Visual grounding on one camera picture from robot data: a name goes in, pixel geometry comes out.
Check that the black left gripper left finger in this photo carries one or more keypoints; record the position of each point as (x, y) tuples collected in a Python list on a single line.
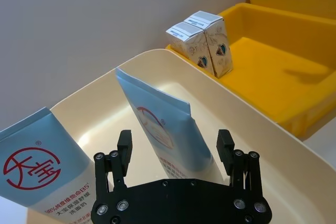
[(119, 161)]

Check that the white patterned carton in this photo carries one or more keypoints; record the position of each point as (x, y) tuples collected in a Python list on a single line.
[(193, 48), (219, 51)]

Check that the cream plastic bin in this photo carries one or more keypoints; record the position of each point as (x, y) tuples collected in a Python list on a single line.
[(168, 64)]

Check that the shallow yellow plastic bin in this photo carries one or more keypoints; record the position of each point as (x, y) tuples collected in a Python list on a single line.
[(262, 77)]

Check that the blue tube with red logo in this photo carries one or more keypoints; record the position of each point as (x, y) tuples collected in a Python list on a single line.
[(157, 119), (39, 134)]

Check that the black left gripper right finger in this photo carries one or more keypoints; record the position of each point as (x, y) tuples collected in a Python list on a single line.
[(244, 171)]

